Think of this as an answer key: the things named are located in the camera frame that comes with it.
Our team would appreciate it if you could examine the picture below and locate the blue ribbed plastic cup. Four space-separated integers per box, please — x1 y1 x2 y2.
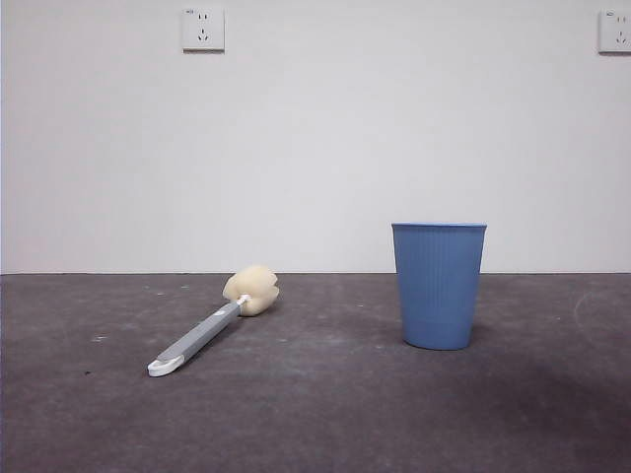
390 222 489 352

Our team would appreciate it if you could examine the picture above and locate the sponge cup brush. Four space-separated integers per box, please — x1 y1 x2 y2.
146 264 280 379

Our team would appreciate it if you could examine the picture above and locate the white wall socket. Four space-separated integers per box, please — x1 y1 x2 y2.
597 9 631 55
182 6 226 54

